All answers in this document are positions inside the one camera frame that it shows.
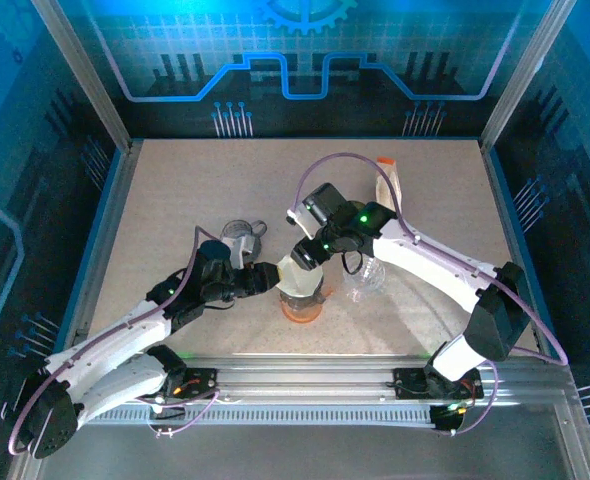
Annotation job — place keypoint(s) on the small black circuit board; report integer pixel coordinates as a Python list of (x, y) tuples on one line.
[(447, 420)]

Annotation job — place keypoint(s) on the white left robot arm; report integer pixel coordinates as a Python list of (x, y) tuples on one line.
[(110, 340)]

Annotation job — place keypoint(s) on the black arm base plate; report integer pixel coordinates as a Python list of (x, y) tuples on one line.
[(407, 384), (200, 382)]

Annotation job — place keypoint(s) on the grey glass coffee server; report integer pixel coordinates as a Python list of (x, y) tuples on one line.
[(235, 231)]

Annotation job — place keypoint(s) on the white paper coffee filter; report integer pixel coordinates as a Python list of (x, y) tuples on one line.
[(297, 280)]

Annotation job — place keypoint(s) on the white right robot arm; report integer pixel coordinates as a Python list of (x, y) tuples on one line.
[(425, 270)]

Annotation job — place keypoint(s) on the orange glass coffee server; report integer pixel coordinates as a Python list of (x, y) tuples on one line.
[(302, 316)]

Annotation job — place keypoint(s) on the aluminium table side rail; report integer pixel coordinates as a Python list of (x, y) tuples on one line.
[(105, 240), (500, 200)]

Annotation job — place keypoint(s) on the clear glass coffee dripper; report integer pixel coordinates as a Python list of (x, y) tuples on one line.
[(367, 282)]

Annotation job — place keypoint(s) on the aluminium frame post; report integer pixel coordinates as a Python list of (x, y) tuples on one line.
[(525, 75), (85, 75)]

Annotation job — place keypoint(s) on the smoke grey coffee dripper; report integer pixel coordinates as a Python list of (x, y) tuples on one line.
[(320, 298)]

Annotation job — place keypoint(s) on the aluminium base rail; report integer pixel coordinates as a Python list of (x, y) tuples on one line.
[(300, 380)]

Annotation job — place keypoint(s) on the white orange filter package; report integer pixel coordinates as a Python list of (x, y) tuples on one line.
[(387, 190)]

